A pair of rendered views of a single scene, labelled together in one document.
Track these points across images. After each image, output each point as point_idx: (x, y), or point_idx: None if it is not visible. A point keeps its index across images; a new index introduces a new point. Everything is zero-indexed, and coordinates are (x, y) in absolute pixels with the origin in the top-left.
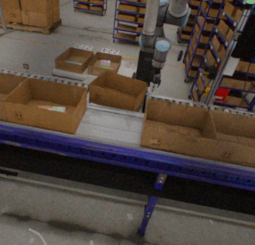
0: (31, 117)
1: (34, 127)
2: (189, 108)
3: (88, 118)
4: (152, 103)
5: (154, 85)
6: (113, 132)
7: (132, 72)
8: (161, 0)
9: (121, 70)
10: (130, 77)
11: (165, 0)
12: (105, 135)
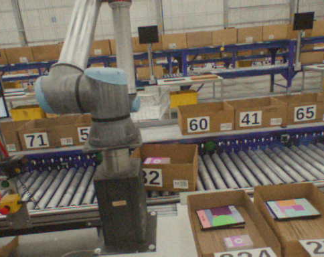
0: (205, 112)
1: None
2: (90, 126)
3: (176, 132)
4: None
5: None
6: (152, 131)
7: (157, 249)
8: (100, 68)
9: (187, 245)
10: (160, 229)
11: (88, 69)
12: (158, 129)
